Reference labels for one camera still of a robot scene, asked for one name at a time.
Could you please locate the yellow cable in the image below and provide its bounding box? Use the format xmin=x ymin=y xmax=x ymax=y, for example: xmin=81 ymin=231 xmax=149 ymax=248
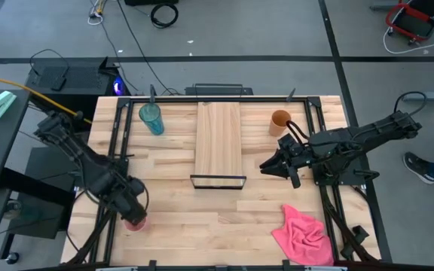
xmin=0 ymin=72 xmax=93 ymax=125

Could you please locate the person's shoe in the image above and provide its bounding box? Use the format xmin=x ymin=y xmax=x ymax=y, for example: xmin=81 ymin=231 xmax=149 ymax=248
xmin=402 ymin=151 xmax=434 ymax=185

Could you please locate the teal transparent plastic cup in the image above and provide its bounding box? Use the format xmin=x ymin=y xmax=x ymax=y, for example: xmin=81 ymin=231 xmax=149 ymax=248
xmin=138 ymin=102 xmax=165 ymax=136

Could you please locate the pink plastic cup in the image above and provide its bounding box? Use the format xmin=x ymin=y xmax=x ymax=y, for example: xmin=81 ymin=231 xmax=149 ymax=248
xmin=123 ymin=215 xmax=151 ymax=233

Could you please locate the black coiled cable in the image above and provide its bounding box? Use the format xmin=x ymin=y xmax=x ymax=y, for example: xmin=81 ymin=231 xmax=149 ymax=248
xmin=150 ymin=2 xmax=179 ymax=29

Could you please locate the mint green stapler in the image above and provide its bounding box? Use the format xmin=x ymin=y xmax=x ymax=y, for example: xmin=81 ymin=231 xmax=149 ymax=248
xmin=0 ymin=90 xmax=17 ymax=120

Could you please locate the long black floor cable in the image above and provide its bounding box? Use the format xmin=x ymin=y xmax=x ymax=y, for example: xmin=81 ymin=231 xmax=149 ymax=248
xmin=116 ymin=0 xmax=182 ymax=96

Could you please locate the red and black cart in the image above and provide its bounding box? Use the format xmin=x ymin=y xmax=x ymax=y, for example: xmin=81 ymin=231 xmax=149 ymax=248
xmin=385 ymin=0 xmax=434 ymax=42

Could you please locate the pink cloth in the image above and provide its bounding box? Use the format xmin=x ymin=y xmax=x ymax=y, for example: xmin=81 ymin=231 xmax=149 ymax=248
xmin=270 ymin=203 xmax=335 ymax=267

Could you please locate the white floor cable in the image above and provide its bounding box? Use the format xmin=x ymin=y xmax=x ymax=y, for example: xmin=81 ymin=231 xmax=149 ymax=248
xmin=382 ymin=26 xmax=434 ymax=55

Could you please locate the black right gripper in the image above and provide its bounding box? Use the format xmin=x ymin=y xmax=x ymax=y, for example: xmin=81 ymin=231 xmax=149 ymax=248
xmin=258 ymin=133 xmax=316 ymax=178

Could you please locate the wooden shelf with black frame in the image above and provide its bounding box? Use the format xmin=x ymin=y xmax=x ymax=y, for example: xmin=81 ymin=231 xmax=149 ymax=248
xmin=189 ymin=101 xmax=248 ymax=190

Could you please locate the black aluminium table frame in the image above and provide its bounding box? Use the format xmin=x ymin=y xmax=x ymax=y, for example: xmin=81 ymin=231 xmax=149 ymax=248
xmin=66 ymin=96 xmax=382 ymax=271

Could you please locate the black flat stand behind table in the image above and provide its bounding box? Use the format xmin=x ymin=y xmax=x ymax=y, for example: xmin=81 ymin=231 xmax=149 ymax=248
xmin=184 ymin=83 xmax=255 ymax=96

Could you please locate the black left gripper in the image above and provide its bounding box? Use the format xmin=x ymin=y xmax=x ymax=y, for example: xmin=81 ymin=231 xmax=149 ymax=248
xmin=102 ymin=175 xmax=148 ymax=227

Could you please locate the black right arm cable loop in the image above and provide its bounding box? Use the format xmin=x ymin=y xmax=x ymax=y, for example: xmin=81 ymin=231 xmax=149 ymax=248
xmin=285 ymin=120 xmax=311 ymax=146

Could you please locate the black computer tower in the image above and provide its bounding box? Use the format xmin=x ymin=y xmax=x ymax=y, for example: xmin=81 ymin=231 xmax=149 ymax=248
xmin=24 ymin=56 xmax=131 ymax=131

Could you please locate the orange plastic cup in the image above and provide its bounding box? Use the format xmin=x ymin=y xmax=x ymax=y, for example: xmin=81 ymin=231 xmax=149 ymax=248
xmin=268 ymin=109 xmax=292 ymax=138

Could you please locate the grey metal stand base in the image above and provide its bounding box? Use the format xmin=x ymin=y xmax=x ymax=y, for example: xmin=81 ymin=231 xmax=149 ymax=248
xmin=402 ymin=83 xmax=434 ymax=103

